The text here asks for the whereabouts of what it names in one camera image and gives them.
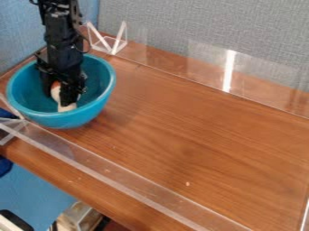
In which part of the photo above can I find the black and white floor object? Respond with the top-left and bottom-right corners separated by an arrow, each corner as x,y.
0,209 -> 33,231

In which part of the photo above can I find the brown and white toy mushroom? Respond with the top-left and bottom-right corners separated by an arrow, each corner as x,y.
50,81 -> 77,112

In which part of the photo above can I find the clear acrylic front barrier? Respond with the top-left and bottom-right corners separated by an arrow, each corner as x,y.
0,93 -> 252,231

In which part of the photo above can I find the grey metal table leg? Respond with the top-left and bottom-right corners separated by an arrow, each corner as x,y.
48,201 -> 103,231

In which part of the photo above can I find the dark blue object at edge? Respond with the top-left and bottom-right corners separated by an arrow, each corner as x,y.
0,107 -> 18,179

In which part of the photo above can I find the blue plastic bowl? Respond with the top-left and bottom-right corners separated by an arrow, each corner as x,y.
6,54 -> 116,129

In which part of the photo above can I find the clear acrylic barrier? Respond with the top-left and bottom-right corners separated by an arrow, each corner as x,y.
0,93 -> 252,231
80,21 -> 309,120

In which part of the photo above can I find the clear acrylic back barrier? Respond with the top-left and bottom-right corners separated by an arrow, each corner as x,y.
80,21 -> 309,120

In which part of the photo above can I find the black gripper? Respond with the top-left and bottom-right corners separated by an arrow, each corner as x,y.
34,35 -> 85,106

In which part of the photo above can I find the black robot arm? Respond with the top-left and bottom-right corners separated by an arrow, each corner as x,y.
29,0 -> 86,106

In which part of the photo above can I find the clear acrylic corner bracket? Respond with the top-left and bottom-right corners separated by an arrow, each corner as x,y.
80,21 -> 128,55

